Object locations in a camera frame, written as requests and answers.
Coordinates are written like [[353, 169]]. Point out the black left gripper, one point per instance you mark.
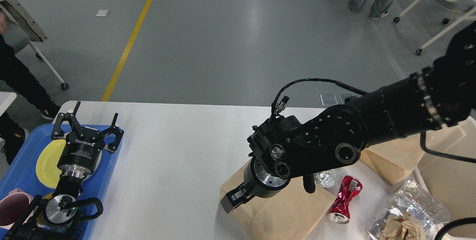
[[81, 152]]

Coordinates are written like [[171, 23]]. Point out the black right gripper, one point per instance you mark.
[[257, 182]]

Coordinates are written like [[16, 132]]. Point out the large brown paper bag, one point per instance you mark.
[[289, 215]]

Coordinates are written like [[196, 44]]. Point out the yellow plastic plate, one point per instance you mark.
[[46, 167]]

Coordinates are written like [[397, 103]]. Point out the aluminium foil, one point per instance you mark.
[[328, 179]]

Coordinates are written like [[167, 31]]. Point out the pink mug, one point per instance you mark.
[[13, 206]]

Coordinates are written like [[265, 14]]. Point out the dark green mug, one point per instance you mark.
[[39, 209]]

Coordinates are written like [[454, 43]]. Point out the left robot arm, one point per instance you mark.
[[66, 217]]

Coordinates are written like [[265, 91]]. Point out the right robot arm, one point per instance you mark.
[[283, 148]]

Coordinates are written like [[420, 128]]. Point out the pink plate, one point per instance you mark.
[[99, 158]]

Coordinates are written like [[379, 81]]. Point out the person in black trousers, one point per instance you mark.
[[18, 77]]

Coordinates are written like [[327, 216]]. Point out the white side table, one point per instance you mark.
[[6, 99]]

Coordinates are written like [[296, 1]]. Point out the crushed red can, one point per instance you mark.
[[340, 209]]

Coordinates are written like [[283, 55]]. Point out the grey chair left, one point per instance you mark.
[[23, 31]]

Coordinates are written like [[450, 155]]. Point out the floor socket plate left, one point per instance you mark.
[[328, 100]]

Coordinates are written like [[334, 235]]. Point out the floor socket plate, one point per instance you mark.
[[328, 100], [344, 96]]

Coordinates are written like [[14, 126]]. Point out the floor socket plate right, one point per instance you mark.
[[344, 96]]

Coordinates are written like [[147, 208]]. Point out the crumpled brown paper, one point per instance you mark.
[[406, 227]]

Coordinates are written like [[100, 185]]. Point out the white plastic bin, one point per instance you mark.
[[452, 182]]

